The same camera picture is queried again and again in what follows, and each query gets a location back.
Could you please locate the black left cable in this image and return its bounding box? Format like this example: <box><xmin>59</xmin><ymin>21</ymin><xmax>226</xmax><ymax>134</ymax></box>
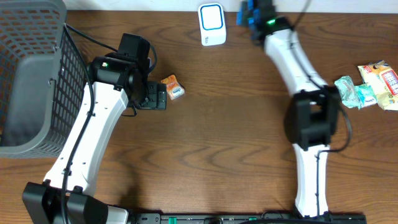
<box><xmin>60</xmin><ymin>23</ymin><xmax>158</xmax><ymax>224</ymax></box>

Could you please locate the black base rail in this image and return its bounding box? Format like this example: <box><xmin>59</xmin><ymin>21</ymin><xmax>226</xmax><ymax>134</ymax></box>
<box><xmin>127</xmin><ymin>212</ymin><xmax>367</xmax><ymax>224</ymax></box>

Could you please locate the small teal tissue pack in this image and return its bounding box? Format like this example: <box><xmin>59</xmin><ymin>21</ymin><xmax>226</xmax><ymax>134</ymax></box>
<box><xmin>355</xmin><ymin>84</ymin><xmax>377</xmax><ymax>109</ymax></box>

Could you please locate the light green pack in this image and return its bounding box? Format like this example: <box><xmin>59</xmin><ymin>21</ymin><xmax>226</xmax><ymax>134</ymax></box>
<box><xmin>334</xmin><ymin>76</ymin><xmax>362</xmax><ymax>109</ymax></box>

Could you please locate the dark grey plastic basket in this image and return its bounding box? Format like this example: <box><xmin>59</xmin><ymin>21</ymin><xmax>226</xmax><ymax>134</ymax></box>
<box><xmin>1</xmin><ymin>0</ymin><xmax>85</xmax><ymax>158</ymax></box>

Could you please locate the orange snack pack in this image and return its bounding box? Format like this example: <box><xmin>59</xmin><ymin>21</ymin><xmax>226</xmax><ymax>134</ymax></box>
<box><xmin>161</xmin><ymin>75</ymin><xmax>185</xmax><ymax>100</ymax></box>

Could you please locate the black right cable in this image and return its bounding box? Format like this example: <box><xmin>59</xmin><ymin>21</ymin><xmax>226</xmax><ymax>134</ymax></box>
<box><xmin>289</xmin><ymin>0</ymin><xmax>353</xmax><ymax>218</ymax></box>

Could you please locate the black cable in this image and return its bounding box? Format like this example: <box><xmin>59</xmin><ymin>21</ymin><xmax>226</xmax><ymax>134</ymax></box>
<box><xmin>289</xmin><ymin>0</ymin><xmax>353</xmax><ymax>218</ymax></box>
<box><xmin>60</xmin><ymin>23</ymin><xmax>158</xmax><ymax>224</ymax></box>

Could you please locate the white barcode scanner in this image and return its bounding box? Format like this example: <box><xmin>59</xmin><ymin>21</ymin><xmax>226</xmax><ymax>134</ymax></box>
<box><xmin>197</xmin><ymin>2</ymin><xmax>226</xmax><ymax>47</ymax></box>

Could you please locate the yellow snack bag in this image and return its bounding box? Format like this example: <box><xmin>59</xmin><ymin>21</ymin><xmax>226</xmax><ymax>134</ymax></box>
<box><xmin>358</xmin><ymin>60</ymin><xmax>397</xmax><ymax>111</ymax></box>

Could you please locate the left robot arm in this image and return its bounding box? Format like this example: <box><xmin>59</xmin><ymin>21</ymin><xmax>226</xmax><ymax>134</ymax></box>
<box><xmin>22</xmin><ymin>33</ymin><xmax>167</xmax><ymax>223</ymax></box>

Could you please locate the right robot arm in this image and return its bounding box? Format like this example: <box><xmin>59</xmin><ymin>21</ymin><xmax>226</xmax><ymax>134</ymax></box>
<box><xmin>236</xmin><ymin>0</ymin><xmax>340</xmax><ymax>220</ymax></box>

